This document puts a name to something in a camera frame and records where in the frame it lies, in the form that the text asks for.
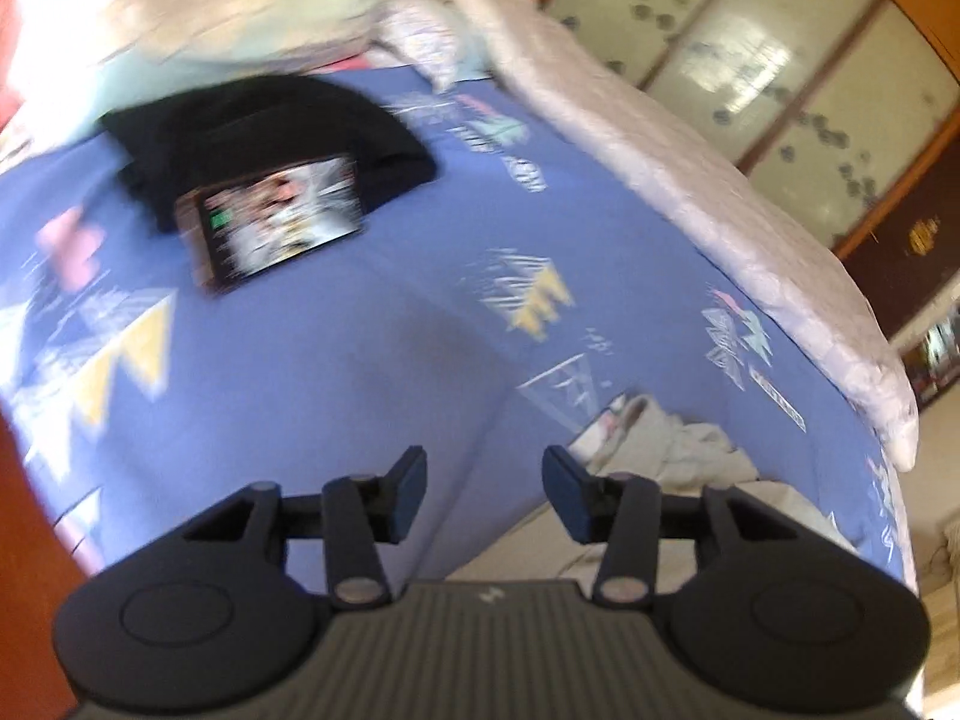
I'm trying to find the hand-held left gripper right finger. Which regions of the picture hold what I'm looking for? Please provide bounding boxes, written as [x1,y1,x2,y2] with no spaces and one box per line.
[541,444,797,610]

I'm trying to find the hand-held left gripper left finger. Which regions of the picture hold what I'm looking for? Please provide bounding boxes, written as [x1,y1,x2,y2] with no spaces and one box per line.
[180,445,429,610]

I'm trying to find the grey pants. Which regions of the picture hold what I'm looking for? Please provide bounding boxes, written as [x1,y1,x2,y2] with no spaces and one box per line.
[568,390,762,500]

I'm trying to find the blue printed bed sheet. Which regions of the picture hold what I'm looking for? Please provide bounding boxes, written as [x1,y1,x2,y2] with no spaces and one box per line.
[0,64,920,597]

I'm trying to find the smartphone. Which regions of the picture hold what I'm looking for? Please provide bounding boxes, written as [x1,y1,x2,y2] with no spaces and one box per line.
[174,154,366,293]

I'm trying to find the lilac floral quilt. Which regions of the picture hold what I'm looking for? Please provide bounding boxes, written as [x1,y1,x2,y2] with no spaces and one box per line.
[394,0,920,473]

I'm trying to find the black cloth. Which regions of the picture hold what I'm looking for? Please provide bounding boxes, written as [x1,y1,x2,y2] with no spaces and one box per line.
[101,75,440,235]

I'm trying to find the lilac floral pillow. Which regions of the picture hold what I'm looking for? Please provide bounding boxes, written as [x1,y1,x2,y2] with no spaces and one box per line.
[371,0,500,91]

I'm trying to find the wardrobe with frosted sliding doors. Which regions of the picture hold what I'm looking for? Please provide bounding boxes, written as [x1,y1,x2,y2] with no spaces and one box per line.
[525,0,960,410]

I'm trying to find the pale floral pillow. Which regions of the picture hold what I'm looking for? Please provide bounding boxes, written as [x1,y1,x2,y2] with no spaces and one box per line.
[15,0,395,117]

